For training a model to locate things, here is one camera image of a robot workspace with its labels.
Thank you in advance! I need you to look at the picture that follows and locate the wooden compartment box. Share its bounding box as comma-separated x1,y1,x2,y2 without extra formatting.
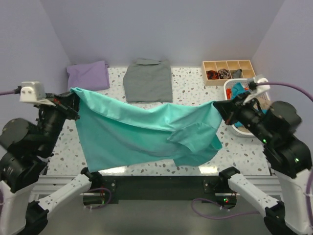
201,60,256,86

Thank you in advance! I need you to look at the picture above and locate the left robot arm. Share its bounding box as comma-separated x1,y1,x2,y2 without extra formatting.
0,92,101,235

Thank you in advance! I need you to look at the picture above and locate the patterned cloth in box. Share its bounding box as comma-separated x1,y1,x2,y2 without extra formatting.
218,69,231,79

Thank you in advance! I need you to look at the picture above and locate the folded grey shirt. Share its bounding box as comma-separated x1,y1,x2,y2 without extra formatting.
123,59,173,103

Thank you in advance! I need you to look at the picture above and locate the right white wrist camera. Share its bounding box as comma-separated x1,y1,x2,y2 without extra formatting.
243,74,270,105

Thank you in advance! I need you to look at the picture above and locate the folded purple shirt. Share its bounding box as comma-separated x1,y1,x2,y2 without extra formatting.
67,61,110,91

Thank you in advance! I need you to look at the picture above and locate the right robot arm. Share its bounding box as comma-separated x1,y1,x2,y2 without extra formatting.
213,95,313,235

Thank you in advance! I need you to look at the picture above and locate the blue t shirt in basket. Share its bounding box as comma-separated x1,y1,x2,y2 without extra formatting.
230,83,250,99

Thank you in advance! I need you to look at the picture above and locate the red garment in basket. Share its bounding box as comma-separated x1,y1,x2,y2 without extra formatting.
225,88,232,100

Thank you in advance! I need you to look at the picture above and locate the teal t shirt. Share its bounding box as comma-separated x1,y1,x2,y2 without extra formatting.
72,88,222,172

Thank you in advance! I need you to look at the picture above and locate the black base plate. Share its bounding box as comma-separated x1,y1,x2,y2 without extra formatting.
91,176,233,204

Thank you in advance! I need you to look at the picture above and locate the grey cloth in box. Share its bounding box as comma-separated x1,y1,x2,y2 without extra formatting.
231,69,242,79

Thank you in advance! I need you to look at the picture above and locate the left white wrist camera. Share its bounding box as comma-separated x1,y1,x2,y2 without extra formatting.
20,81,55,106

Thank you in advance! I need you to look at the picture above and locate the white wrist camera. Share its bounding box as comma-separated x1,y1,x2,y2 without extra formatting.
20,81,55,106
243,74,270,105

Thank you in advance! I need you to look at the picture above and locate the aluminium frame rail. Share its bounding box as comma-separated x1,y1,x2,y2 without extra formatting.
33,175,283,200

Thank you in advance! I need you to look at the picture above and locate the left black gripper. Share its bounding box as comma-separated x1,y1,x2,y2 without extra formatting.
39,88,84,153

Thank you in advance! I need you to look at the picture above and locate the white laundry basket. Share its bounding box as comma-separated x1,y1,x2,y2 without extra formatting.
218,78,270,138

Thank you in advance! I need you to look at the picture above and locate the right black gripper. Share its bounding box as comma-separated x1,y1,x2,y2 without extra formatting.
212,89,272,141

